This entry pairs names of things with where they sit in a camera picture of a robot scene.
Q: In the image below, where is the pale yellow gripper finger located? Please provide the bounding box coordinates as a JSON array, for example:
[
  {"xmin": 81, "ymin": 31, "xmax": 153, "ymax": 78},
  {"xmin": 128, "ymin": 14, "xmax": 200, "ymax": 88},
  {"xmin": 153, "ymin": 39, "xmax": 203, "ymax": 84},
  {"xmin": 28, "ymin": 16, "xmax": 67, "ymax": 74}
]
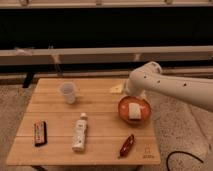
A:
[{"xmin": 110, "ymin": 84, "xmax": 124, "ymax": 94}]

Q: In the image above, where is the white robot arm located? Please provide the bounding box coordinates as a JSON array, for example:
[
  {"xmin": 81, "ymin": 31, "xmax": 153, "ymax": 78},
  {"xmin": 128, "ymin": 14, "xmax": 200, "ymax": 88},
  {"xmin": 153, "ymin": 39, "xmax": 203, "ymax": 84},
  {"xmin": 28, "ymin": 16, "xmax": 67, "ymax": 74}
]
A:
[{"xmin": 110, "ymin": 61, "xmax": 213, "ymax": 112}]

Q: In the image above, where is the orange ceramic bowl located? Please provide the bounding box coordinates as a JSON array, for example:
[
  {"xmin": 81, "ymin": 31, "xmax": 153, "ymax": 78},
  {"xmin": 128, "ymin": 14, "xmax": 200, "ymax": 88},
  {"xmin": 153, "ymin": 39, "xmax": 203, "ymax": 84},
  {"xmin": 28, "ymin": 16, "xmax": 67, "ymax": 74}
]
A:
[{"xmin": 118, "ymin": 96, "xmax": 151, "ymax": 125}]

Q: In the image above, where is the white sponge block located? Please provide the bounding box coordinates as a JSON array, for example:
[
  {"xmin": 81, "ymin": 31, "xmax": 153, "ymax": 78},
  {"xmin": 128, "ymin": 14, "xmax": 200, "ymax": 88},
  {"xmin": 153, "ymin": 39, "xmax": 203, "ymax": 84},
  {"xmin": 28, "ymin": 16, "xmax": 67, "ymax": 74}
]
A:
[{"xmin": 129, "ymin": 103, "xmax": 141, "ymax": 120}]

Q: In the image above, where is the long grey beam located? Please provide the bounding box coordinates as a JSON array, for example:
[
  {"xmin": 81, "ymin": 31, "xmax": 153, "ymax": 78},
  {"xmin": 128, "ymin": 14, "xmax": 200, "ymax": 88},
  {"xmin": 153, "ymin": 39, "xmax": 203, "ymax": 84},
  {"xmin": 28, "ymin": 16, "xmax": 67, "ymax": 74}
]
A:
[{"xmin": 0, "ymin": 45, "xmax": 213, "ymax": 66}]

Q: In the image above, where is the clear plastic cup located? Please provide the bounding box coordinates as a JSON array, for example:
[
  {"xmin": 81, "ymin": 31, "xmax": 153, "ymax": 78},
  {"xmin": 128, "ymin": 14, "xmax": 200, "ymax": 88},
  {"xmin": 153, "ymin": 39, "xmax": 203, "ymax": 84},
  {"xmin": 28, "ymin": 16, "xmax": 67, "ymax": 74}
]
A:
[{"xmin": 59, "ymin": 82, "xmax": 76, "ymax": 104}]

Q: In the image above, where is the white plastic bottle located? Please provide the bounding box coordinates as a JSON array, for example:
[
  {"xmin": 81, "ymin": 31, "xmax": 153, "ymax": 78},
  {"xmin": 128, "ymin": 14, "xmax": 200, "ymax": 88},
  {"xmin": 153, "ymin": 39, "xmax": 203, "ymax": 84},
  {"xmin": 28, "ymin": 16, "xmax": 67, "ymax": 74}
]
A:
[{"xmin": 72, "ymin": 113, "xmax": 88, "ymax": 152}]

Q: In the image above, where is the wooden table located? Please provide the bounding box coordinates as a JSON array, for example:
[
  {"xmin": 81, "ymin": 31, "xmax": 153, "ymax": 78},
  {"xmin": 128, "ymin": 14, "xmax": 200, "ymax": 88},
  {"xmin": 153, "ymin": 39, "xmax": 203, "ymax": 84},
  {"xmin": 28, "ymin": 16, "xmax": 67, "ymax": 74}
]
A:
[{"xmin": 7, "ymin": 78, "xmax": 161, "ymax": 166}]

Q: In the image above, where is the black red candy bar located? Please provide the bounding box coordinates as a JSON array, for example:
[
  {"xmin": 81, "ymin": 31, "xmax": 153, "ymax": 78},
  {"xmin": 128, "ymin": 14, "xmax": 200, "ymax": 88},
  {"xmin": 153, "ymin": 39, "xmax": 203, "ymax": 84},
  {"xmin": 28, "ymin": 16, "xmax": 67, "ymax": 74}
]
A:
[{"xmin": 34, "ymin": 121, "xmax": 47, "ymax": 147}]

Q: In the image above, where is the black cable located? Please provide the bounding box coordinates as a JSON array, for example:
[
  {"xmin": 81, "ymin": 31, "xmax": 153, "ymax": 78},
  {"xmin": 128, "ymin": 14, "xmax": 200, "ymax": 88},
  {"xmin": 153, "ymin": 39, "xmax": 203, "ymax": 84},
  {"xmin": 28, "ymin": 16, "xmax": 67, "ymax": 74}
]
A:
[{"xmin": 165, "ymin": 150, "xmax": 205, "ymax": 171}]

